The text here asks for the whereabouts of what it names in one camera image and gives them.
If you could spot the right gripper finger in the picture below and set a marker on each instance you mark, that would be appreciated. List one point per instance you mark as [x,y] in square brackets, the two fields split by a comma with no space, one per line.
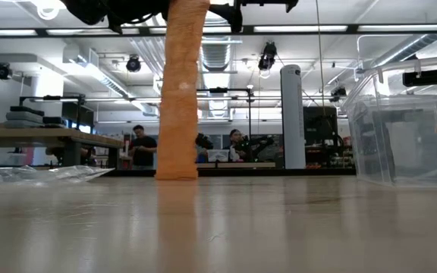
[228,10]

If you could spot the orange elastic bandage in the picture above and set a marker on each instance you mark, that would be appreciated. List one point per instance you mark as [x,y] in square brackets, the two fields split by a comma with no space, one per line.
[178,95]

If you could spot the clear plastic storage box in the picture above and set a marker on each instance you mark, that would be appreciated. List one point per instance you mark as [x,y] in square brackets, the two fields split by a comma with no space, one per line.
[412,144]

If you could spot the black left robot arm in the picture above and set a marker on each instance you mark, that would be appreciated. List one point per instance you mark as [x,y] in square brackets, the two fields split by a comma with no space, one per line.
[85,9]

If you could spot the black ceiling spotlight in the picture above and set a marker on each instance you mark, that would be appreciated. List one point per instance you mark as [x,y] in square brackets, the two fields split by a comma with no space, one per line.
[3,71]
[339,93]
[267,57]
[133,64]

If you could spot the white cylindrical column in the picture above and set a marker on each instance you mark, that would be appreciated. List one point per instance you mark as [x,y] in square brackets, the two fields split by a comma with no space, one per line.
[292,113]

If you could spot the background black robot arms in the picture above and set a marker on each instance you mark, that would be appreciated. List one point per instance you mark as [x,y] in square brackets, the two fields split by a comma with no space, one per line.
[260,142]

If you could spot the person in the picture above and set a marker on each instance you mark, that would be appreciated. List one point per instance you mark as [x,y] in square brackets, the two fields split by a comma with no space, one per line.
[142,146]
[235,146]

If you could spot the black equipment rack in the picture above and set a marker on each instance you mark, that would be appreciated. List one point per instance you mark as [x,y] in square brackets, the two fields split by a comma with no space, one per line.
[321,132]

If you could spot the white plastic bin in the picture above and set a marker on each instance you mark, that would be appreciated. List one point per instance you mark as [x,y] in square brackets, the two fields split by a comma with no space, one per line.
[218,155]

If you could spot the wooden top workbench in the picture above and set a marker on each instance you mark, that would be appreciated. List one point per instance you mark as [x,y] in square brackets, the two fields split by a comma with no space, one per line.
[51,135]

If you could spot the stack of grey pads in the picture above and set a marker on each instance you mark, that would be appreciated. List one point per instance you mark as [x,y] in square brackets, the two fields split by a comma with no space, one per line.
[23,115]

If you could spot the clear plastic bag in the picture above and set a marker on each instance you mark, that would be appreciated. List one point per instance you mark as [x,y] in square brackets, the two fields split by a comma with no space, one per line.
[32,175]

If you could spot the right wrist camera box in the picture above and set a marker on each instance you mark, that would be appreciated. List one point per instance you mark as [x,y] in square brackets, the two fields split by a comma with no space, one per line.
[236,24]

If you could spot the black background rig frame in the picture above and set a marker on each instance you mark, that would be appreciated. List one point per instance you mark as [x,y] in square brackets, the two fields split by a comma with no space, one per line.
[222,90]

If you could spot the black aluminium rig frame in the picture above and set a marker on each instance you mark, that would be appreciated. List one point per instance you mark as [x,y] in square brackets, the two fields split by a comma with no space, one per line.
[241,172]

